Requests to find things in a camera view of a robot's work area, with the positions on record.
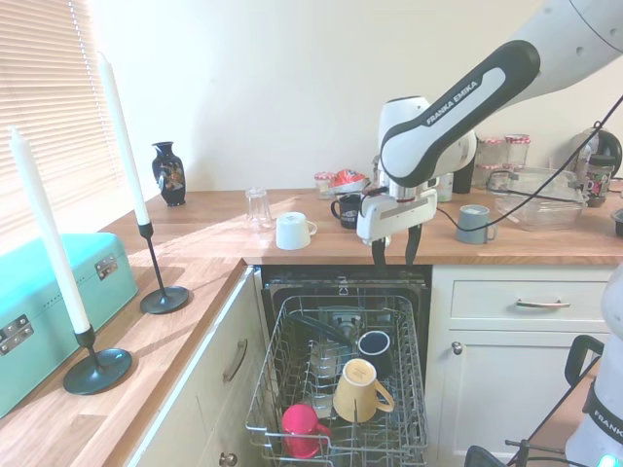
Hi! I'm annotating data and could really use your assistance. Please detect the small jar red checked lid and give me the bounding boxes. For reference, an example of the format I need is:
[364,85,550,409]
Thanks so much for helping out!
[313,170,335,200]

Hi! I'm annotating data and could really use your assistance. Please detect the clear plastic lidded container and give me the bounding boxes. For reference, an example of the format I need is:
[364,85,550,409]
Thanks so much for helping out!
[486,165,590,233]

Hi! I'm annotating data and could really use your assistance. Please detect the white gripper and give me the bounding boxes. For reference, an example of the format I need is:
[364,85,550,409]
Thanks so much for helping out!
[356,188,439,268]

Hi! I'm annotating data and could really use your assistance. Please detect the grey wire dishwasher rack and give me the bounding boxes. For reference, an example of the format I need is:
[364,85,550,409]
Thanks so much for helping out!
[244,294,429,467]

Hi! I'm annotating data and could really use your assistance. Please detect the black candle holder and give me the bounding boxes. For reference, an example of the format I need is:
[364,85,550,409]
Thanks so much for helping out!
[137,222,191,315]
[61,324,133,396]

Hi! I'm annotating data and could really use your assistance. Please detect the dark blue floral vase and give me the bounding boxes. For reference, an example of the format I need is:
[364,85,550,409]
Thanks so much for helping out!
[150,141,188,207]

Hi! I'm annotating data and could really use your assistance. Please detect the pink cup in rack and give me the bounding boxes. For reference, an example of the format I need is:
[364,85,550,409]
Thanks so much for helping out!
[280,403,333,460]

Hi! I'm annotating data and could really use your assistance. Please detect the silver drawer handle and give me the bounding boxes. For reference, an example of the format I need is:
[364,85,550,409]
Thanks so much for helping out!
[515,299,571,310]

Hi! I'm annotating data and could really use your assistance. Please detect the grey ceramic mug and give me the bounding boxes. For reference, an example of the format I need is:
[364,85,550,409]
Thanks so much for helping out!
[455,203,498,245]

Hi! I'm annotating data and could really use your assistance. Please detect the dark jar pink label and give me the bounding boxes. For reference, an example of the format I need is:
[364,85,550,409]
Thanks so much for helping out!
[585,154,614,208]

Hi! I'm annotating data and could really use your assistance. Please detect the glass French press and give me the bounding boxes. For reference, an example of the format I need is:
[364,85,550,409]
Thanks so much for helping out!
[371,154,388,192]

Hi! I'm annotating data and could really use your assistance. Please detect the glass jar red checked lid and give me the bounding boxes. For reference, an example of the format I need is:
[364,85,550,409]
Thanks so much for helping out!
[476,136,507,166]
[504,133,531,169]
[474,163,502,191]

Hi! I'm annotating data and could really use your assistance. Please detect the yellow ceramic mug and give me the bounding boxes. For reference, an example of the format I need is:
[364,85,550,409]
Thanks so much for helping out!
[332,358,396,424]

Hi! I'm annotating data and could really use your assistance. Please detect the navy mug white inside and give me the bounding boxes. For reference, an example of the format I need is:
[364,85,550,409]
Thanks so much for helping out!
[357,329,394,378]

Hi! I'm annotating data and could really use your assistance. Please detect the black capsule coffee machine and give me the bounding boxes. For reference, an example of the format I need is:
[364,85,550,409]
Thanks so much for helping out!
[573,124,623,179]

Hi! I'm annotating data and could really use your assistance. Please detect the teal metal bread box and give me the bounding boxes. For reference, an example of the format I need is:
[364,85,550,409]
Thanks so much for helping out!
[0,232,140,419]

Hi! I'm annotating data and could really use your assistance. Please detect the silver cabinet bar handle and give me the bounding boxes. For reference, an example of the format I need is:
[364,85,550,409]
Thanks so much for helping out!
[222,338,249,383]

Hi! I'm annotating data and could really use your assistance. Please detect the white cabinet with drawer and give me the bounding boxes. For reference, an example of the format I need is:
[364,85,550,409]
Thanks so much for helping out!
[430,265,614,467]

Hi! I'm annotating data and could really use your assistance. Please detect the cream window blind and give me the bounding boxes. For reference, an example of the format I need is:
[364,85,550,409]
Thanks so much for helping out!
[0,0,126,254]

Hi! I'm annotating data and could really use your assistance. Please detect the black supplement tub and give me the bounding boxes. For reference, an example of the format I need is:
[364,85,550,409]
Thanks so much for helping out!
[452,162,477,195]

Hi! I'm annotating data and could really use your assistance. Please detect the clear drinking glass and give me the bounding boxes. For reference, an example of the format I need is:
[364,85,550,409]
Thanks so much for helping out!
[309,340,347,419]
[244,187,273,233]

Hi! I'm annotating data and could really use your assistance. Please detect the built-in dishwasher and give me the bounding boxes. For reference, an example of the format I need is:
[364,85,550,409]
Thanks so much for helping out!
[252,265,434,467]

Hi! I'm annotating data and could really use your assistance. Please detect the tall white candle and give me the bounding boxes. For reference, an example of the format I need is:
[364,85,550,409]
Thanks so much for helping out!
[95,51,151,227]
[7,125,92,335]

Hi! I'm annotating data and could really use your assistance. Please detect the black mug white logo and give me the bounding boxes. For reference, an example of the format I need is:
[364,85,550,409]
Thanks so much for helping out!
[330,193,364,230]

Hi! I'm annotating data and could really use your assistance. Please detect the black curved bracket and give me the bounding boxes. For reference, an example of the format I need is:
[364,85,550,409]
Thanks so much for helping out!
[564,334,605,385]

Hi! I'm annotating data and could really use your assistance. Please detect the white corner cabinet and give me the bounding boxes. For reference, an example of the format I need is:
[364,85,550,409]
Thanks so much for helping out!
[128,265,269,467]

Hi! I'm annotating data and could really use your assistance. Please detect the white ceramic mug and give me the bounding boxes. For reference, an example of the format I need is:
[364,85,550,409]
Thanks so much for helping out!
[275,211,318,251]

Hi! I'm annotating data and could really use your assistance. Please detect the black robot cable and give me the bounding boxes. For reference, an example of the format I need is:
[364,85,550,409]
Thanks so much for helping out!
[434,94,623,230]

